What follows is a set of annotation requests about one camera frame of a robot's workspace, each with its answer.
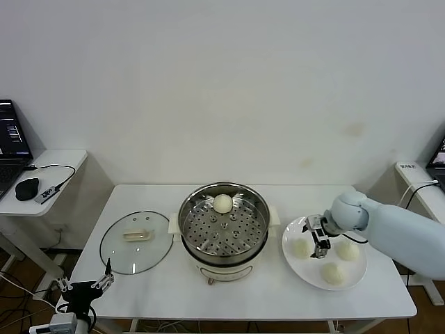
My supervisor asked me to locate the white round plate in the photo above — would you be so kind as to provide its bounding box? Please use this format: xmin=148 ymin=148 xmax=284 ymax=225
xmin=281 ymin=214 xmax=369 ymax=292

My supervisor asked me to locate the black computer mouse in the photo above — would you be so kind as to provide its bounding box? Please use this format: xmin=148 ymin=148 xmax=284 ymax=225
xmin=15 ymin=177 xmax=40 ymax=202

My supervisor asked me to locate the round glass pot lid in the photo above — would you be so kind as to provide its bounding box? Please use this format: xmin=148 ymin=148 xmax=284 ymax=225
xmin=99 ymin=209 xmax=175 ymax=276

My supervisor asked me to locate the white laptop cable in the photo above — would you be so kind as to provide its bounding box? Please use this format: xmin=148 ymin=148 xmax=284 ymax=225
xmin=398 ymin=178 xmax=440 ymax=202

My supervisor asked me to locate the silver portable drive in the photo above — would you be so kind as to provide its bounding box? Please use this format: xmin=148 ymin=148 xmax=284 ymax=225
xmin=34 ymin=184 xmax=60 ymax=205

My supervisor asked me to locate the black drive cable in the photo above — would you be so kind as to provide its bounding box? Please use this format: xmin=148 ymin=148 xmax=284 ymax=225
xmin=23 ymin=164 xmax=77 ymax=193

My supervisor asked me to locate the white steamed baozi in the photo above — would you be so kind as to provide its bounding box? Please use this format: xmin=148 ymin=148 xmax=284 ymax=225
xmin=291 ymin=238 xmax=314 ymax=260
xmin=320 ymin=261 xmax=350 ymax=287
xmin=334 ymin=240 xmax=360 ymax=262
xmin=212 ymin=193 xmax=234 ymax=214

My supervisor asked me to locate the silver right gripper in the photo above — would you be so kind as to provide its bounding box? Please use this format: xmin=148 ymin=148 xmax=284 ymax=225
xmin=301 ymin=214 xmax=332 ymax=260

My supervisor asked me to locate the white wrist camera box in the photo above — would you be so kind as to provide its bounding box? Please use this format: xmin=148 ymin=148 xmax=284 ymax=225
xmin=29 ymin=312 xmax=79 ymax=334

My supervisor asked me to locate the black laptop with dark screen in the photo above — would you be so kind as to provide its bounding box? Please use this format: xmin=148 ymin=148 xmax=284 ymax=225
xmin=0 ymin=99 xmax=35 ymax=201

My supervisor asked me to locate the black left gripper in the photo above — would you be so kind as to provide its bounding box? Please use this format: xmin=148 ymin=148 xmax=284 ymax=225
xmin=55 ymin=257 xmax=116 ymax=314

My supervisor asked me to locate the white side table with mouse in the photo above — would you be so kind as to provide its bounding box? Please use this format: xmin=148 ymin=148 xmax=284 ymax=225
xmin=0 ymin=149 xmax=114 ymax=290

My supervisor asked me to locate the cream electric cooking pot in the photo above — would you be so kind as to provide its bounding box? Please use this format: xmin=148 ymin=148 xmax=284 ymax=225
xmin=173 ymin=222 xmax=276 ymax=287

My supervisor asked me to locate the stainless steel steamer basket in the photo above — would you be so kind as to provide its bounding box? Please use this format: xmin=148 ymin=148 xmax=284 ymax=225
xmin=168 ymin=180 xmax=281 ymax=257

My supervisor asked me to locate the black laptop power cable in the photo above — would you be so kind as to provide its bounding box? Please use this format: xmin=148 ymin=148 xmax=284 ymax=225
xmin=403 ymin=182 xmax=440 ymax=210

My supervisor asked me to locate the white side table with label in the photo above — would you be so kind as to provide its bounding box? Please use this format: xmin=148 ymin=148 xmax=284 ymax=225
xmin=394 ymin=161 xmax=445 ymax=308

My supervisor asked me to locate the dark laptop with video window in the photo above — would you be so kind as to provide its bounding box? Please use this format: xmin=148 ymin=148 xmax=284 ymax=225
xmin=425 ymin=136 xmax=445 ymax=193

